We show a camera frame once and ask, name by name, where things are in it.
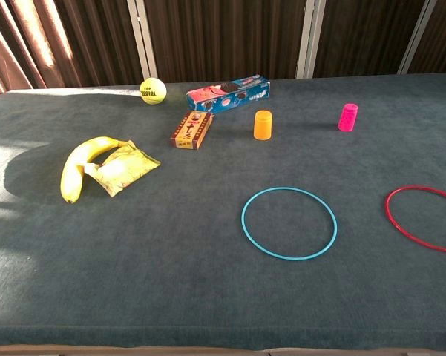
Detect red plastic ring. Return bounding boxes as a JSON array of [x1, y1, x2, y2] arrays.
[[384, 185, 446, 254]]

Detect yellow banana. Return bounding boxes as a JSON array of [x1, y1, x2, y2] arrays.
[[60, 136, 129, 205]]

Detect dark teal felt table cloth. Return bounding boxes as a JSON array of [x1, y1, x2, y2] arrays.
[[0, 73, 446, 352]]

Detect small red yellow box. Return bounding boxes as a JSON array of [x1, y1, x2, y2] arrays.
[[170, 110, 215, 151]]

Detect wooden table edge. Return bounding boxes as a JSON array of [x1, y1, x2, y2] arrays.
[[0, 344, 446, 356]]

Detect orange plastic cup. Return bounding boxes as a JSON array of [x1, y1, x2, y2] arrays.
[[253, 109, 273, 142]]

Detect yellow snack packet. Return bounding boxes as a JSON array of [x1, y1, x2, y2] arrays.
[[83, 139, 162, 198]]

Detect yellow tennis ball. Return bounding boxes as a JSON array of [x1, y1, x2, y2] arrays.
[[139, 76, 168, 105]]

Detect pink plastic cup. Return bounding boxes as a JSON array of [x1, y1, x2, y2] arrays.
[[337, 102, 359, 133]]

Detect blue plastic ring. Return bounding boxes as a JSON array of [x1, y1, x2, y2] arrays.
[[240, 186, 338, 261]]

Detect white metal frame post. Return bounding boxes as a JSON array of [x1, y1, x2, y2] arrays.
[[127, 0, 157, 79], [397, 0, 441, 76], [295, 0, 326, 79]]

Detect reddish brown curtain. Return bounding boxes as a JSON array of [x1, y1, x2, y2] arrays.
[[0, 0, 75, 101]]

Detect blue cookie box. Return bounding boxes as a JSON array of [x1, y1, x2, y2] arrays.
[[186, 73, 272, 114]]

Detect dark brown pleated curtain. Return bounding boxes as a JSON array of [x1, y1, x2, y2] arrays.
[[55, 0, 446, 88]]

